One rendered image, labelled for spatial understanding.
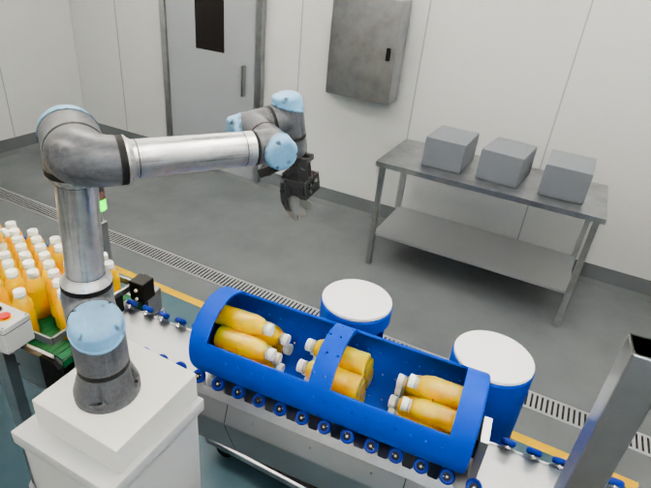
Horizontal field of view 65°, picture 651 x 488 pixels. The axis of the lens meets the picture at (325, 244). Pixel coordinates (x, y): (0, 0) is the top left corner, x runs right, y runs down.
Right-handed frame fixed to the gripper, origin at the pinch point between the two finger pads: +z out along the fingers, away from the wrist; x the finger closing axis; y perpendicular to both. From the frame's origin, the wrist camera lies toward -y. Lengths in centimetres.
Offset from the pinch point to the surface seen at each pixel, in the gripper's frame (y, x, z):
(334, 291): -9, 32, 58
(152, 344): -53, -24, 55
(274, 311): -12.8, -0.7, 41.8
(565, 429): 88, 110, 185
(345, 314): 1, 22, 57
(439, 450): 53, -20, 48
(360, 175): -134, 290, 161
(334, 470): 24, -28, 69
